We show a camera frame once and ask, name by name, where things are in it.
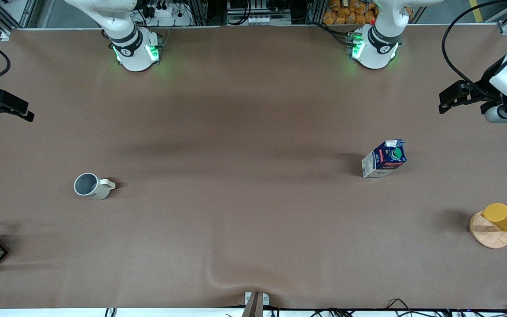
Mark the wooden cup holder stand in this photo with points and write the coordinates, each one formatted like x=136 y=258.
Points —
x=489 y=235

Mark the yellow plastic cup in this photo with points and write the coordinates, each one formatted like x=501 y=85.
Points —
x=502 y=217

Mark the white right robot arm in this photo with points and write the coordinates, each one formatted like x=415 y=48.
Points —
x=132 y=48

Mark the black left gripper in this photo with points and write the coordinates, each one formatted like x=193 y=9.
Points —
x=487 y=85

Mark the white power strip with plugs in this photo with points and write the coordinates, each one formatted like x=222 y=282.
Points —
x=167 y=15

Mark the small white socket strip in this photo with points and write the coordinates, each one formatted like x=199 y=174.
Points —
x=262 y=20

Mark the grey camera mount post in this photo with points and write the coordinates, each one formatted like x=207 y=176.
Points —
x=255 y=304

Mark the white ribbed HOME mug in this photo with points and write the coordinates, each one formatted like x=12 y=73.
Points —
x=90 y=185

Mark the brown table cloth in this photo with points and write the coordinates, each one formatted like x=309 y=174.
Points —
x=253 y=110

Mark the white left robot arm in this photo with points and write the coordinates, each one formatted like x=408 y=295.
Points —
x=379 y=44

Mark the pile of orange pastries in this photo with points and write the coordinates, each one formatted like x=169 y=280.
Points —
x=350 y=12

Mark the blue white milk carton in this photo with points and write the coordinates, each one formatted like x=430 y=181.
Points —
x=383 y=160

